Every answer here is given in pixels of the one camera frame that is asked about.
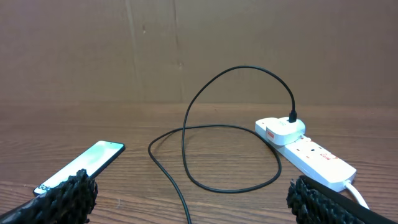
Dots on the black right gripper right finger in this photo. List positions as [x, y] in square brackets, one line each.
[313, 203]

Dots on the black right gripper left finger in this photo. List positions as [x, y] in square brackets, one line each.
[70, 202]

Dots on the blue Galaxy S24+ smartphone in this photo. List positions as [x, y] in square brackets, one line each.
[94, 160]

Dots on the white USB charger plug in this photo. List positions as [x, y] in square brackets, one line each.
[281, 132]

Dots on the white power strip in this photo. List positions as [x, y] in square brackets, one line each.
[313, 160]

